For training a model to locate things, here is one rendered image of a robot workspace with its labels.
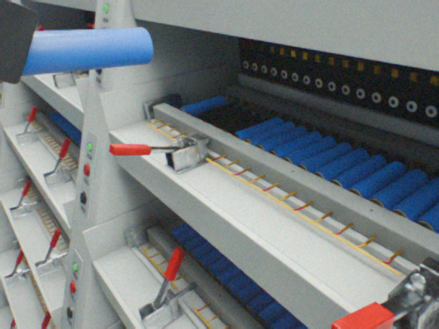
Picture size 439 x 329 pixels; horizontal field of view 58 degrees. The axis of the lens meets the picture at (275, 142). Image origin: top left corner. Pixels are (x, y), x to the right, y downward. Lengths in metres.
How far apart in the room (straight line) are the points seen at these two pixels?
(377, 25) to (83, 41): 0.16
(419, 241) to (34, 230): 0.94
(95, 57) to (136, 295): 0.39
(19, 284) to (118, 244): 0.65
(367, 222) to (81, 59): 0.21
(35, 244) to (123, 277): 0.49
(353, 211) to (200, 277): 0.27
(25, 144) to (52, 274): 0.33
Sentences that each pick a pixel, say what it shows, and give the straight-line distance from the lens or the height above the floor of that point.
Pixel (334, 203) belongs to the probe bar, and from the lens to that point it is 0.30.
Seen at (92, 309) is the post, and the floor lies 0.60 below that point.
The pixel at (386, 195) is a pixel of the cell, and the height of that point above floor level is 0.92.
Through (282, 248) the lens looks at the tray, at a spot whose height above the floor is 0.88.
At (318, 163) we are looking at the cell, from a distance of 0.37.
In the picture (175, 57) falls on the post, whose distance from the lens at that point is 0.57.
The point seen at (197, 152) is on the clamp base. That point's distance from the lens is 0.41.
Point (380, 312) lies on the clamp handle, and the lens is 0.21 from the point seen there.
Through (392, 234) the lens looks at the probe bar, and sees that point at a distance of 0.28.
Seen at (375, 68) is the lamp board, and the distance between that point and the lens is 0.41.
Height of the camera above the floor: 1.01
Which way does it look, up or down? 12 degrees down
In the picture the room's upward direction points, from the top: 12 degrees clockwise
